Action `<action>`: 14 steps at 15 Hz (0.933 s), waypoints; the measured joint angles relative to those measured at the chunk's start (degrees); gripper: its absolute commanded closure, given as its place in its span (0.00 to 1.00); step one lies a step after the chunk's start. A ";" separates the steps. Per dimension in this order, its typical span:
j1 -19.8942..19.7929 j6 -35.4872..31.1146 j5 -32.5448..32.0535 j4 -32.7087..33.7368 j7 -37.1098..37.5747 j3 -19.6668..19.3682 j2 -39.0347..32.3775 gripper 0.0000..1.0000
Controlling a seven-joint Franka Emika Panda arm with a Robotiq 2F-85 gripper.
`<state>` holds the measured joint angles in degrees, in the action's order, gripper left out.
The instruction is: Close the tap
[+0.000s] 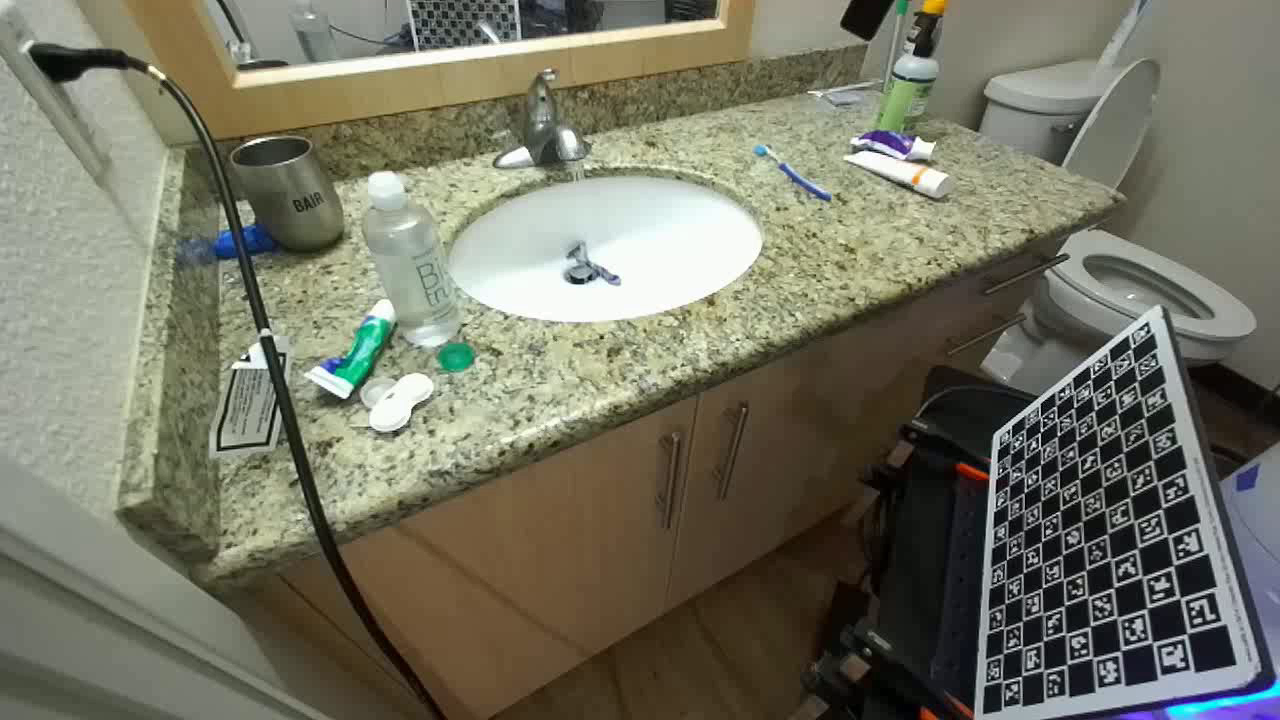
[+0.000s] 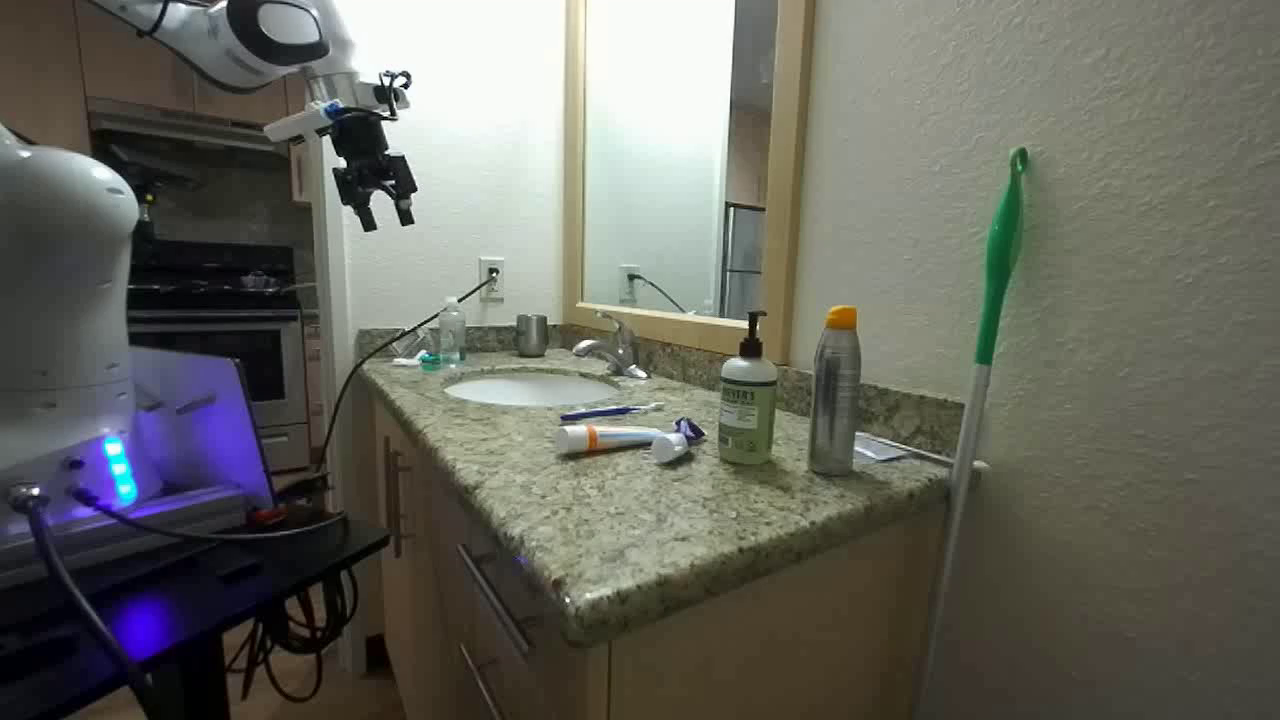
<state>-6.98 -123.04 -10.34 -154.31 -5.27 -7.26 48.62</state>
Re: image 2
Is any clear plastic water bottle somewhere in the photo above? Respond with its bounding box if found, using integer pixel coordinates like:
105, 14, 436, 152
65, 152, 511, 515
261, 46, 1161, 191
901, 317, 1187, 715
436, 293, 470, 373

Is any vertical metal cabinet handle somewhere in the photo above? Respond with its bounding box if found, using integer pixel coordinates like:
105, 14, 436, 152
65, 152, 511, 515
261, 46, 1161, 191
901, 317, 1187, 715
381, 436, 411, 566

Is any hanging black cable bundle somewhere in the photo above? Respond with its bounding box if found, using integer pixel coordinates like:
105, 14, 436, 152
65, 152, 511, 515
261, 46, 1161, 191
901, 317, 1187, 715
216, 566, 363, 710

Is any flat paper packet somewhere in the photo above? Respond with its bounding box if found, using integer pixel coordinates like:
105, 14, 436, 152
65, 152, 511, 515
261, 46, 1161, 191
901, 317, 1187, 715
852, 427, 960, 474

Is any white toothpaste tube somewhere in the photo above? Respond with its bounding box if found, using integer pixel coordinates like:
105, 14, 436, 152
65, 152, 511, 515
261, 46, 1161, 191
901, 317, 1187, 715
552, 420, 670, 465

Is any silver spray can orange cap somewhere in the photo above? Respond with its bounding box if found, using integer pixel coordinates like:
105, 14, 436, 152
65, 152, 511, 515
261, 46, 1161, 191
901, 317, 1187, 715
804, 302, 865, 484

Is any white wall outlet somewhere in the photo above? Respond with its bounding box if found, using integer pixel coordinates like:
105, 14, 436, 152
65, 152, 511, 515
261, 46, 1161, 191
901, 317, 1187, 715
477, 253, 511, 310

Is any purple and white tube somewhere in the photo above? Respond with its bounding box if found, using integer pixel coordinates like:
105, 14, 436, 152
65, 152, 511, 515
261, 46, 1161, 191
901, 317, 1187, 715
648, 411, 709, 474

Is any wooden framed mirror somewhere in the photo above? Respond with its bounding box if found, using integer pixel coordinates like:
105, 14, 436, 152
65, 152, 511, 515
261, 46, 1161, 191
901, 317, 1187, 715
560, 0, 819, 364

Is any black power cable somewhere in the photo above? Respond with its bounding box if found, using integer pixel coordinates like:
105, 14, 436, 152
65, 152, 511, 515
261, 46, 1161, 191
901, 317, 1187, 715
312, 273, 503, 491

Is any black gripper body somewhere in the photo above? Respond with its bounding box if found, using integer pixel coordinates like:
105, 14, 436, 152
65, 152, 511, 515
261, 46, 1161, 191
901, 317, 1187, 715
323, 108, 420, 214

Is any black robot cart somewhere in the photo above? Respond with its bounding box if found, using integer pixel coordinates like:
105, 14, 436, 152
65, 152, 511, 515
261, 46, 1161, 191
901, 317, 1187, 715
0, 503, 393, 720

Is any chrome sink faucet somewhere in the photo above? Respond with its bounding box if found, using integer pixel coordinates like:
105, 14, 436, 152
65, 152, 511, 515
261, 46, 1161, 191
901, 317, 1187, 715
567, 313, 656, 383

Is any white oval sink basin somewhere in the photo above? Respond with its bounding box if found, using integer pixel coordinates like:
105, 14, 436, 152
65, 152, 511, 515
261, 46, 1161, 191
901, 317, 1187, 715
440, 369, 626, 411

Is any green and white mop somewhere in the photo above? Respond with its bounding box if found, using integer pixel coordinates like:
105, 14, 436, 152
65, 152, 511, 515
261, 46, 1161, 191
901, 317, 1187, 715
915, 144, 1035, 720

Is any blue toothbrush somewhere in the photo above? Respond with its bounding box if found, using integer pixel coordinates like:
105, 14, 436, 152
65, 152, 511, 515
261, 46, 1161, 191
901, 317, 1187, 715
555, 398, 669, 427

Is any stainless steel oven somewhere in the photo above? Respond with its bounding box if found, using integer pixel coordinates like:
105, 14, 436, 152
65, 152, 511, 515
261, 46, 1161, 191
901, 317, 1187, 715
119, 235, 327, 474

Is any horizontal metal drawer handle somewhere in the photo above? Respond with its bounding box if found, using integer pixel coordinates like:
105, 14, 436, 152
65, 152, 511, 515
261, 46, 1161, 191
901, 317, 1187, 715
447, 538, 538, 669
453, 640, 506, 720

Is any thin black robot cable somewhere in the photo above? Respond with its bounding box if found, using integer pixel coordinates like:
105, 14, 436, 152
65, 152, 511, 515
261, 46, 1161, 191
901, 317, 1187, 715
6, 484, 161, 703
68, 482, 352, 549

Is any wooden vanity cabinet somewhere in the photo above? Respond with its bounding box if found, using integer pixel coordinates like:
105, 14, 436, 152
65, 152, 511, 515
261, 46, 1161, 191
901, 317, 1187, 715
355, 347, 960, 720

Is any green soap pump bottle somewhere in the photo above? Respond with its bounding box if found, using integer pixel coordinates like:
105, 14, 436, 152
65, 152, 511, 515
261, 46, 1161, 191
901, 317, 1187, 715
715, 310, 782, 474

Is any silver wrist camera bar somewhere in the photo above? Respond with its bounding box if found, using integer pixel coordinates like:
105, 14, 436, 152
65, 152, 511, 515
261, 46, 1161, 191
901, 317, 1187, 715
261, 102, 352, 144

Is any stainless steel cup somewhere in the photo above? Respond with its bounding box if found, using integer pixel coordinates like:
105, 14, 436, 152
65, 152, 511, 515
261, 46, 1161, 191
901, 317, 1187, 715
511, 313, 552, 359

